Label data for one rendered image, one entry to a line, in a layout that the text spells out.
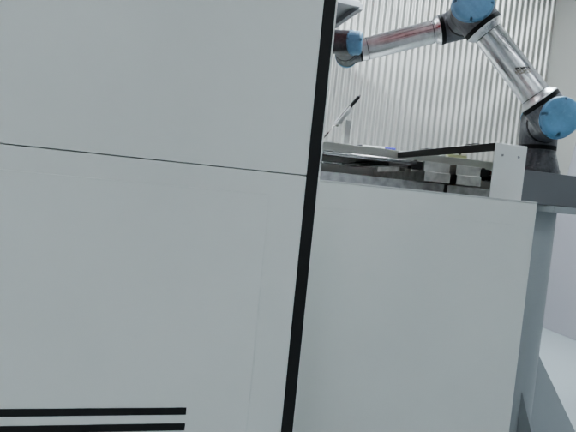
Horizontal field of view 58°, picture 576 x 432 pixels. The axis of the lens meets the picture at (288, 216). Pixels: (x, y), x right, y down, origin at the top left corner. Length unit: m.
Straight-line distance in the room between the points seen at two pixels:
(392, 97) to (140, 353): 3.54
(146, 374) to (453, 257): 0.74
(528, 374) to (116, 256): 1.40
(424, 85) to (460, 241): 3.15
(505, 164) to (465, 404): 0.60
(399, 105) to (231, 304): 3.46
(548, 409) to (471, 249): 0.92
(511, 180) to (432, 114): 2.97
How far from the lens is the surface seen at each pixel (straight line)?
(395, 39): 1.86
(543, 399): 2.07
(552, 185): 1.74
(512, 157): 1.44
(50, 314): 0.93
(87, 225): 0.90
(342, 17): 3.53
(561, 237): 4.15
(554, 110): 1.72
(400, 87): 4.27
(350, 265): 1.18
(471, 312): 1.35
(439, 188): 1.57
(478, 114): 4.60
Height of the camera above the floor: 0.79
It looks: 3 degrees down
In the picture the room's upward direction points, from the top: 6 degrees clockwise
